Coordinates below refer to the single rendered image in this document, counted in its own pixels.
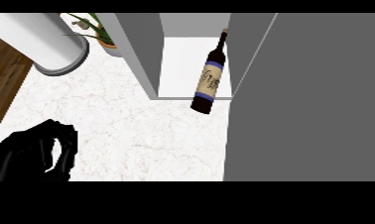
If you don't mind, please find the grey open cabinet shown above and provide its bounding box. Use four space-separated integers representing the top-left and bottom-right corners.
94 13 234 101

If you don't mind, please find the flat dark grey cabinet door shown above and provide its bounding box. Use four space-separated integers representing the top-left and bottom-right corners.
222 13 375 182

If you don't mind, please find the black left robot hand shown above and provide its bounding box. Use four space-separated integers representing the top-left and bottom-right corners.
0 118 79 182

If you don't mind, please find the dark wine bottle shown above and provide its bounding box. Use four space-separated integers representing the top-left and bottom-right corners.
188 28 230 115

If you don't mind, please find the green plant in orange pot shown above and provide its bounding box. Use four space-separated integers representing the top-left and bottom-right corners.
61 13 122 58

